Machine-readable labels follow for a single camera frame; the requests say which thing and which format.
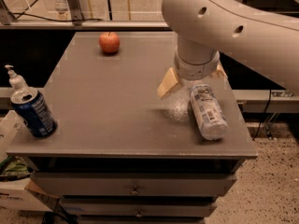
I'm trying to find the grey drawer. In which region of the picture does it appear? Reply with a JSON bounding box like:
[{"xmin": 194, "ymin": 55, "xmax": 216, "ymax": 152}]
[
  {"xmin": 60, "ymin": 197, "xmax": 216, "ymax": 217},
  {"xmin": 31, "ymin": 173, "xmax": 236, "ymax": 197}
]

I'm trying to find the metal railing frame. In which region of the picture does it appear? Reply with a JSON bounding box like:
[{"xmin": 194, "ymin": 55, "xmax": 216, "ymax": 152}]
[{"xmin": 0, "ymin": 0, "xmax": 299, "ymax": 32}]

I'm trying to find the top grey drawer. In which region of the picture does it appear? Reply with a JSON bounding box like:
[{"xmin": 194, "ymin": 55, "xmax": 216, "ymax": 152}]
[{"xmin": 31, "ymin": 173, "xmax": 236, "ymax": 197}]

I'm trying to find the red apple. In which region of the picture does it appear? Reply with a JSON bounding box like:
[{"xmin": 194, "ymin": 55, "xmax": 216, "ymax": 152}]
[{"xmin": 99, "ymin": 32, "xmax": 120, "ymax": 53}]

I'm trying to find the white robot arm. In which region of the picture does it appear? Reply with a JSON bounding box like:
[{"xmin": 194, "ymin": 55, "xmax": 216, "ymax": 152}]
[{"xmin": 162, "ymin": 0, "xmax": 299, "ymax": 93}]

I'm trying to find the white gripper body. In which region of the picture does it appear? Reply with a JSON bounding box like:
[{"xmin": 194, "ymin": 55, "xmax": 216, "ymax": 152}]
[{"xmin": 174, "ymin": 48, "xmax": 220, "ymax": 80}]

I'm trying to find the white cardboard box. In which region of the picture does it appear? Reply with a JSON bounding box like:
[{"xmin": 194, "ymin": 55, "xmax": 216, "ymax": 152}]
[{"xmin": 0, "ymin": 110, "xmax": 51, "ymax": 212}]

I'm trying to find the grey drawer cabinet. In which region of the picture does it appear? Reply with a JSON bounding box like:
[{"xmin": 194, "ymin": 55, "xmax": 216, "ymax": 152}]
[{"xmin": 8, "ymin": 32, "xmax": 257, "ymax": 224}]

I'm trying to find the middle grey drawer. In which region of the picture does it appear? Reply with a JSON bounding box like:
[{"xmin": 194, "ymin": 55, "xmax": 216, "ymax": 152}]
[{"xmin": 60, "ymin": 197, "xmax": 216, "ymax": 217}]

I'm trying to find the green bag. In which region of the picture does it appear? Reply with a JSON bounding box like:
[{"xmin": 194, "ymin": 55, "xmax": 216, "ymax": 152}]
[{"xmin": 0, "ymin": 156, "xmax": 33, "ymax": 182}]

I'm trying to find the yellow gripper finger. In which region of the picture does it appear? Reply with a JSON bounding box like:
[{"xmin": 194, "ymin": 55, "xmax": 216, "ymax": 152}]
[
  {"xmin": 157, "ymin": 67, "xmax": 183, "ymax": 99},
  {"xmin": 212, "ymin": 62, "xmax": 227, "ymax": 78}
]

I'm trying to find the blue label plastic bottle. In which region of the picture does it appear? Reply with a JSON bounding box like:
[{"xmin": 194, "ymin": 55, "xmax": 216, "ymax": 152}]
[{"xmin": 190, "ymin": 84, "xmax": 228, "ymax": 141}]

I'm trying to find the white pump dispenser bottle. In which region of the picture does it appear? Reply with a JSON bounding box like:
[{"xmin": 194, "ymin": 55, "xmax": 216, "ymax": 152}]
[{"xmin": 5, "ymin": 64, "xmax": 27, "ymax": 90}]

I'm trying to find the blue soda can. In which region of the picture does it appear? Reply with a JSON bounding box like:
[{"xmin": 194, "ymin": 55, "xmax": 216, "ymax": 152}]
[{"xmin": 10, "ymin": 87, "xmax": 57, "ymax": 138}]

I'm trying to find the black cable on floor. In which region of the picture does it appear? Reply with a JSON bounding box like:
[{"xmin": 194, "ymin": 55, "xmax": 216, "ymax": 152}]
[{"xmin": 12, "ymin": 0, "xmax": 106, "ymax": 23}]

